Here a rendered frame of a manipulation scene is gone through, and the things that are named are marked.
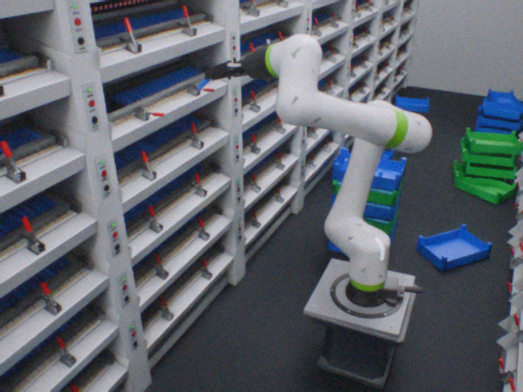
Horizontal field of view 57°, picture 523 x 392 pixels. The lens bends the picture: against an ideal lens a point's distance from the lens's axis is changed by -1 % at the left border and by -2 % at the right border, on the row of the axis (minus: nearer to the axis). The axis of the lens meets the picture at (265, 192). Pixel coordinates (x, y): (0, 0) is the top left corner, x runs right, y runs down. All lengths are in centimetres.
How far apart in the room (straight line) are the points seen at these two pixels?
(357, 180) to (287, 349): 73
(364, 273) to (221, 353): 66
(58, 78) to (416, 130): 96
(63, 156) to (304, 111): 60
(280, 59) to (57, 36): 53
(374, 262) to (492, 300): 89
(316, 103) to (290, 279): 120
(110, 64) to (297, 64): 47
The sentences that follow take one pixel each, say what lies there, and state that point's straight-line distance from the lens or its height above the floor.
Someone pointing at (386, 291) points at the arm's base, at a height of 36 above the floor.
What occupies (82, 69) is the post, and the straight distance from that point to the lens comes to 125.
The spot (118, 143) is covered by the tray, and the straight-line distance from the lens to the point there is 138.
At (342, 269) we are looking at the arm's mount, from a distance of 187.
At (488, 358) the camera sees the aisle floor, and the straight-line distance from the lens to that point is 211.
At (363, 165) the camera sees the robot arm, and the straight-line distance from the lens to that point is 165.
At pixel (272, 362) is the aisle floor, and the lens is 192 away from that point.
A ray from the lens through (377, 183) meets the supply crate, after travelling 224.
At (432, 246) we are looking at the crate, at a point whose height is 0.
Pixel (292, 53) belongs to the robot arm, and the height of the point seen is 116.
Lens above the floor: 143
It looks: 29 degrees down
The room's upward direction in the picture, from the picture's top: straight up
